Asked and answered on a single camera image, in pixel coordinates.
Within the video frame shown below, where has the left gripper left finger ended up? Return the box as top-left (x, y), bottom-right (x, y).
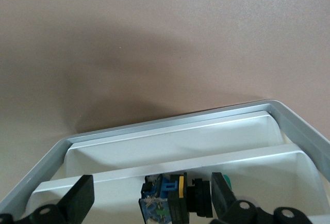
top-left (0, 174), bottom-right (95, 224)

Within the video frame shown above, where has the blue yellow black switch component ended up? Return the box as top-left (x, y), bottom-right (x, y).
top-left (138, 171), bottom-right (234, 221)

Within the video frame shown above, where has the white plastic drawer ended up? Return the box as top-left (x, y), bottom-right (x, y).
top-left (63, 110), bottom-right (286, 179)
top-left (25, 143), bottom-right (326, 224)

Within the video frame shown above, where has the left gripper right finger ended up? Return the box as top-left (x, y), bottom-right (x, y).
top-left (211, 171), bottom-right (311, 224)

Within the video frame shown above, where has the white drawer cabinet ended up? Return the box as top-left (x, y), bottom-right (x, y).
top-left (0, 99), bottom-right (330, 224)

